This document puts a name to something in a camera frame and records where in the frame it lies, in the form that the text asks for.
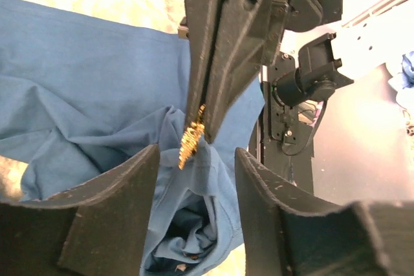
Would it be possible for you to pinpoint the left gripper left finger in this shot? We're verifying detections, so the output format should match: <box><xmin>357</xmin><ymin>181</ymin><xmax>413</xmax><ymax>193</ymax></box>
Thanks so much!
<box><xmin>1</xmin><ymin>145</ymin><xmax>160</xmax><ymax>275</ymax></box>

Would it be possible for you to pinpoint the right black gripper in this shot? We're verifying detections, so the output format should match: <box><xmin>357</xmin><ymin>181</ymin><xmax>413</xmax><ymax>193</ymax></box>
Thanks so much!
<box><xmin>202</xmin><ymin>0</ymin><xmax>343</xmax><ymax>143</ymax></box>

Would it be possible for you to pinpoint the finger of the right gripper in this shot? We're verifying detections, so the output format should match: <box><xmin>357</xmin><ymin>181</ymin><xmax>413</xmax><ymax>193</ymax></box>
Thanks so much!
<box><xmin>179</xmin><ymin>0</ymin><xmax>224</xmax><ymax>127</ymax></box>

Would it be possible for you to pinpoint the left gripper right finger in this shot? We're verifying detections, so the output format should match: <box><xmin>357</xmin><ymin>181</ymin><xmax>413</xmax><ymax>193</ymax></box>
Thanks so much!
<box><xmin>235</xmin><ymin>148</ymin><xmax>413</xmax><ymax>275</ymax></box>

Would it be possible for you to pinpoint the gold flower brooch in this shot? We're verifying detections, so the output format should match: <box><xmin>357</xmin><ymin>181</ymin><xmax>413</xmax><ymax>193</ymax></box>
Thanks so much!
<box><xmin>178</xmin><ymin>104</ymin><xmax>205</xmax><ymax>170</ymax></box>

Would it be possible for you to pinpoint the dark blue t-shirt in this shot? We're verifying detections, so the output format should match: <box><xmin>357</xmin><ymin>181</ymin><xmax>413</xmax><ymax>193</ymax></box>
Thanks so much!
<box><xmin>1</xmin><ymin>0</ymin><xmax>264</xmax><ymax>275</ymax></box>

